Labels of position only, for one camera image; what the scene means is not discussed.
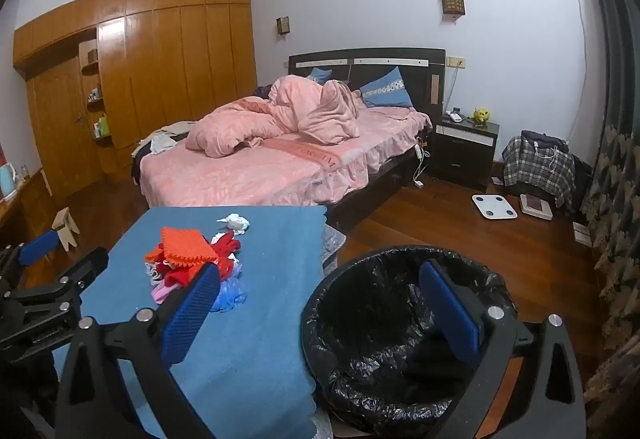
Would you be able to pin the small wall lamp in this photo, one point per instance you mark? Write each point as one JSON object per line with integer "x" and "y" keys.
{"x": 283, "y": 25}

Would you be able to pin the white crumpled tissue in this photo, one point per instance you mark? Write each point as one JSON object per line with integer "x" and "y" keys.
{"x": 234, "y": 223}

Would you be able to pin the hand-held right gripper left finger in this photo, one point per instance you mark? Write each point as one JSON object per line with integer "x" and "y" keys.
{"x": 192, "y": 314}

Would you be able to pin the white booklet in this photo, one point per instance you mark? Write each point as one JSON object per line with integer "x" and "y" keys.
{"x": 582, "y": 234}

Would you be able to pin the plaid cloth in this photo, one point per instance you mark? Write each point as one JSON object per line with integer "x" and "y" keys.
{"x": 537, "y": 171}

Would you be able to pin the large blue pillow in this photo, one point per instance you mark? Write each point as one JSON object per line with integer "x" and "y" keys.
{"x": 390, "y": 89}

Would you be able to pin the blue table cloth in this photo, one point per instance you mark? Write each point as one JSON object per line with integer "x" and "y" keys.
{"x": 250, "y": 359}

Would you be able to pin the wall socket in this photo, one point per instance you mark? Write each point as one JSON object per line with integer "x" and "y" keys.
{"x": 456, "y": 63}

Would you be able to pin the grey quilted cloth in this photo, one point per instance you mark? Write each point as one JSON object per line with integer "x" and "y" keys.
{"x": 334, "y": 241}

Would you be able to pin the bright pink cloth piece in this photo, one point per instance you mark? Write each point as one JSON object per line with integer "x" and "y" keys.
{"x": 162, "y": 293}

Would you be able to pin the wooden wardrobe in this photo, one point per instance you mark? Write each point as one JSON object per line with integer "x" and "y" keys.
{"x": 150, "y": 69}

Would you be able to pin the red cloth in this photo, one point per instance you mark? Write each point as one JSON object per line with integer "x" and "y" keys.
{"x": 227, "y": 246}

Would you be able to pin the dark patterned curtain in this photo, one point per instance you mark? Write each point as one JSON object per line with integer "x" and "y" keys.
{"x": 620, "y": 169}

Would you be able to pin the blue kettle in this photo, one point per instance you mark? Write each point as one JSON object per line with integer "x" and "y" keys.
{"x": 7, "y": 181}

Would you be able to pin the small wooden stool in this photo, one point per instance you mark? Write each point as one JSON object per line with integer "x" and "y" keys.
{"x": 66, "y": 224}

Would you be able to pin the dark purple garment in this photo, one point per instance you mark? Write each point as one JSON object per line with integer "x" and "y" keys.
{"x": 542, "y": 140}

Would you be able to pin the small blue pillow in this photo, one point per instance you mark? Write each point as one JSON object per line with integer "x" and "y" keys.
{"x": 320, "y": 75}

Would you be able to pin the pile of light clothes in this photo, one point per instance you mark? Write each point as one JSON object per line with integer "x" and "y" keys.
{"x": 162, "y": 139}

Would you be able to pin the black bagged trash bin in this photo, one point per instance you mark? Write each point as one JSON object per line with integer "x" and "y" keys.
{"x": 375, "y": 319}

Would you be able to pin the white bathroom scale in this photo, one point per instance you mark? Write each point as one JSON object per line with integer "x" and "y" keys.
{"x": 494, "y": 206}

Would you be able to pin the blue plastic bag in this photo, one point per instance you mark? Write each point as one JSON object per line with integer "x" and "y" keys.
{"x": 231, "y": 294}

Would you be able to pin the flat white box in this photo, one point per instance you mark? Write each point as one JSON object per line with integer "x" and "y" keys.
{"x": 536, "y": 207}

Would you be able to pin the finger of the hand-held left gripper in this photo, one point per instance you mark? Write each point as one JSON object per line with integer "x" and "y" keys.
{"x": 90, "y": 265}
{"x": 37, "y": 246}

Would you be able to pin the white desk phone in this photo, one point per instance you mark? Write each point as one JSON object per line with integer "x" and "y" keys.
{"x": 456, "y": 115}

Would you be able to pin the dark wooden bed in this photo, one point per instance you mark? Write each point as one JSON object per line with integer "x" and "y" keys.
{"x": 400, "y": 56}

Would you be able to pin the pink bed sheet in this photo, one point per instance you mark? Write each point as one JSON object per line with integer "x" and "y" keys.
{"x": 240, "y": 174}

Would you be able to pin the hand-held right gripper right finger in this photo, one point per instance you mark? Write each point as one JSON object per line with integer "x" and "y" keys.
{"x": 450, "y": 314}

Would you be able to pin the yellow plush toy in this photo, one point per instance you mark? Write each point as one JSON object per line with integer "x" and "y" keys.
{"x": 481, "y": 115}

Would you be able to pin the pink quilt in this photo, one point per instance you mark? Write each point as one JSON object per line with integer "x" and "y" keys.
{"x": 300, "y": 104}

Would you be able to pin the large wall lamp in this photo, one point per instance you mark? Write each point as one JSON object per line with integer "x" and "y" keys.
{"x": 452, "y": 1}

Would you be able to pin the dark nightstand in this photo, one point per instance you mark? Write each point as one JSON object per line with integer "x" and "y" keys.
{"x": 465, "y": 154}

